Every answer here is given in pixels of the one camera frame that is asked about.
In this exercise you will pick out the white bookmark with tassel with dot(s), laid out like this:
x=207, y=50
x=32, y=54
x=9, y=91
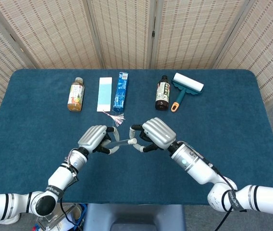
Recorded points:
x=104, y=93

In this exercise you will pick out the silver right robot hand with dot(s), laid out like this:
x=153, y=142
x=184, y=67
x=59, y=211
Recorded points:
x=158, y=131

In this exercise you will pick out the clear plastic container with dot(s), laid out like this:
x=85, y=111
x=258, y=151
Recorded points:
x=52, y=222

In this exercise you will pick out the blue cardboard box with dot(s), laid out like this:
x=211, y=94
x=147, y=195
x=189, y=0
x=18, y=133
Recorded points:
x=120, y=93

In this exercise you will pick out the yellow tea plastic bottle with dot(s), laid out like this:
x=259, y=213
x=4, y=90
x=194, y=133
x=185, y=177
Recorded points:
x=76, y=96

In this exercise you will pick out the blue plastic bin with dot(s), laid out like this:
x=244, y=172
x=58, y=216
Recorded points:
x=83, y=213

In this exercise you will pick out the white shoe with black trim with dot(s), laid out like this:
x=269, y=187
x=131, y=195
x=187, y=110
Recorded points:
x=16, y=218

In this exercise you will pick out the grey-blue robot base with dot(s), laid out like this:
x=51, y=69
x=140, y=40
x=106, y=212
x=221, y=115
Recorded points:
x=134, y=216

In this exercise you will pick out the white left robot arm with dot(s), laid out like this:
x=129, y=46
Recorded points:
x=59, y=176

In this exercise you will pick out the blue tablecloth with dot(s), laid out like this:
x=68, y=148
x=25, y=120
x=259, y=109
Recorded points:
x=136, y=178

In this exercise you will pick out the clear glass test tube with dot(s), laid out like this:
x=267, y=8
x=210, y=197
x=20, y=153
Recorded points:
x=123, y=142

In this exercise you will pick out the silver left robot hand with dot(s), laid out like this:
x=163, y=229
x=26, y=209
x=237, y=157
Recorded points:
x=92, y=137

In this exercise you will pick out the dark brown drink bottle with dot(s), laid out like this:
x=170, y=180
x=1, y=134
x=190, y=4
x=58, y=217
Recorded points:
x=162, y=96

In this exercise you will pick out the black screen hinge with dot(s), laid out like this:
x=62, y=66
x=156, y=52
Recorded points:
x=153, y=33

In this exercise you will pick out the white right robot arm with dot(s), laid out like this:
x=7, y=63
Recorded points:
x=199, y=168

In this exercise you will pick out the teal lint roller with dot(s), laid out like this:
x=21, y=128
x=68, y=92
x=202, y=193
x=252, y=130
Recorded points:
x=187, y=84

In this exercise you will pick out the woven bamboo folding screen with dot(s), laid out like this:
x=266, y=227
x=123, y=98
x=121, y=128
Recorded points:
x=54, y=31

